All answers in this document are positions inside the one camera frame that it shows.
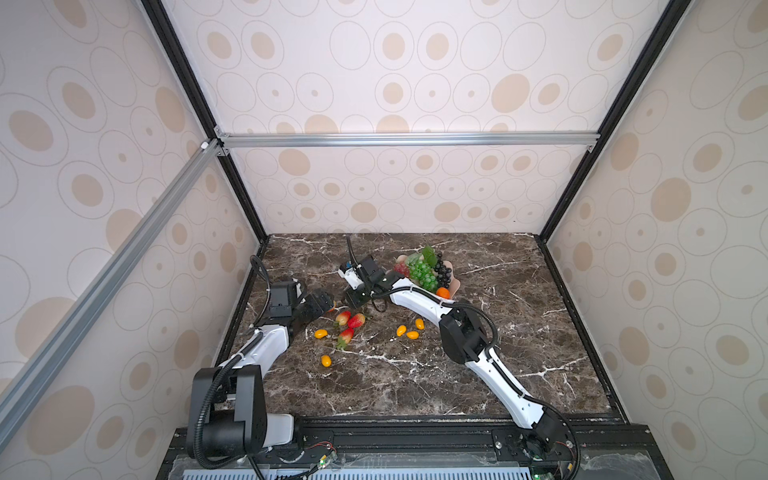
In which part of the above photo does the red fake grape bunch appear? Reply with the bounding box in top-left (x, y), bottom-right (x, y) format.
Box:
top-left (393, 261), bottom-right (410, 278)

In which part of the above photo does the green fake grape bunch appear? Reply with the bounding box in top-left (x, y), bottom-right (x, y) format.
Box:
top-left (405, 245), bottom-right (439, 293)

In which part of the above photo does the black fake grape bunch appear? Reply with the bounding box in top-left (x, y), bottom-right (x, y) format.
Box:
top-left (433, 252), bottom-right (452, 289)

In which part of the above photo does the pink scalloped fruit bowl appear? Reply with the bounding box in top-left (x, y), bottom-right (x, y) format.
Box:
top-left (394, 255), bottom-right (460, 299)

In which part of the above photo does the red yellow-tipped fake strawberry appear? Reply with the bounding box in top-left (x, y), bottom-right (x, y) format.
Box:
top-left (335, 310), bottom-right (351, 328)

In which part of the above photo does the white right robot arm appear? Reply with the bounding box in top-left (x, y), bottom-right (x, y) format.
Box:
top-left (344, 279), bottom-right (575, 458)

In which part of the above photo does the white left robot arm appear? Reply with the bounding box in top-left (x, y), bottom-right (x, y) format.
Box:
top-left (186, 289), bottom-right (334, 469)

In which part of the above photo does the silver horizontal aluminium bar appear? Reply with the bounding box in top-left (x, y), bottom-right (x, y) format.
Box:
top-left (220, 131), bottom-right (600, 149)

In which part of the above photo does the silver diagonal aluminium bar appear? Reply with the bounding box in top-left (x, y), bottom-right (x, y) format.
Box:
top-left (1, 138), bottom-right (222, 449)

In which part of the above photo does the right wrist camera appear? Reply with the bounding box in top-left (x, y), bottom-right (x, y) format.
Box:
top-left (337, 255), bottom-right (386, 291)

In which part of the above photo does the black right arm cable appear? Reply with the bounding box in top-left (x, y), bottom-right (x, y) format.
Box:
top-left (344, 235), bottom-right (582, 480)

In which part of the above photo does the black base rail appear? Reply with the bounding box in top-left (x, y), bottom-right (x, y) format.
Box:
top-left (157, 415), bottom-right (672, 479)

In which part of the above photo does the black vertical frame post left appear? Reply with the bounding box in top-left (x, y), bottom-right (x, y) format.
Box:
top-left (140, 0), bottom-right (269, 245)

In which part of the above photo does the black vertical frame post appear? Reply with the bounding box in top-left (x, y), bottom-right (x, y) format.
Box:
top-left (140, 0), bottom-right (269, 245)
top-left (537, 0), bottom-right (693, 245)

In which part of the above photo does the black vertical frame post right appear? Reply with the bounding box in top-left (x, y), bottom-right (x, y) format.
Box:
top-left (537, 0), bottom-right (693, 245)

